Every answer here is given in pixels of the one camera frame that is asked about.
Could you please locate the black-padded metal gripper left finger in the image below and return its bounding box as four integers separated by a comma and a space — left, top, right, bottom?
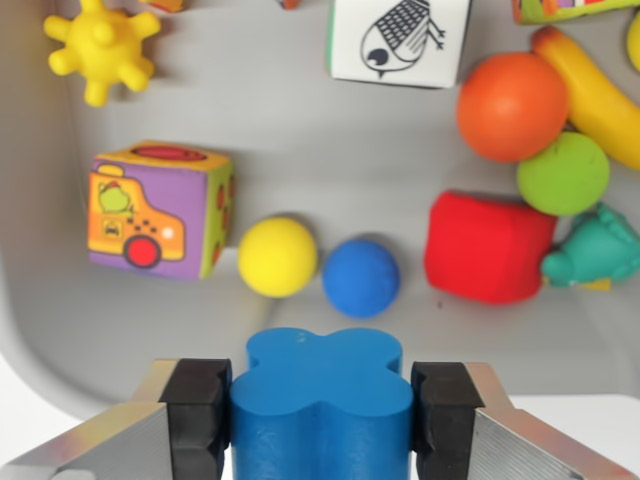
0, 357, 234, 480

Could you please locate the black-padded metal gripper right finger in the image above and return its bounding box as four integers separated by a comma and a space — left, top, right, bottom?
409, 360, 640, 480

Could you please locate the blue clover-shaped block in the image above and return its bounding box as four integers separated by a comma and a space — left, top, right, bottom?
228, 327, 415, 480

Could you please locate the grey plastic bin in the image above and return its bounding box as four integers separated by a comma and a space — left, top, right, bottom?
0, 0, 640, 424

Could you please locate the blue foam ball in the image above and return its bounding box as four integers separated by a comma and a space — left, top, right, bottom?
321, 239, 401, 320

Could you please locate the red fabric shape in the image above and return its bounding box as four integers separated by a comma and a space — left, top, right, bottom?
423, 189, 559, 305

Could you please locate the yellow foam ball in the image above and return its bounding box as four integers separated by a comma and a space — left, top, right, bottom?
626, 9, 640, 74
237, 216, 320, 300

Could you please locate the fabric cube with taxi print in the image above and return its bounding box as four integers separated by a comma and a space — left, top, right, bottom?
87, 141, 236, 282

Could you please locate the teal rubber animal toy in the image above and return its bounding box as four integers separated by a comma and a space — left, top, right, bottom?
540, 202, 640, 291

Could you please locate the green foam ball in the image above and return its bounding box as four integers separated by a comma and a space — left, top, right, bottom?
516, 131, 611, 217

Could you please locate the orange foam ball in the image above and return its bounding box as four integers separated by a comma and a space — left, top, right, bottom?
455, 51, 570, 164

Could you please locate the yellow toy banana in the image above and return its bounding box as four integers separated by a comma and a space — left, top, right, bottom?
530, 25, 640, 170

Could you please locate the white cube with bird drawing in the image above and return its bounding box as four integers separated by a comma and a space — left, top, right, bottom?
327, 0, 474, 90

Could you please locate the yellow spiky rubber ball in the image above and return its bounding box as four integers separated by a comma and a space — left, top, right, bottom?
43, 0, 162, 107

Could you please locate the orange cube with green circle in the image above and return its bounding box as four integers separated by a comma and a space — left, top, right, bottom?
138, 0, 186, 14

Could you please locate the purple fabric cube radio print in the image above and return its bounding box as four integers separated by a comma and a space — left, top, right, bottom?
512, 0, 640, 25

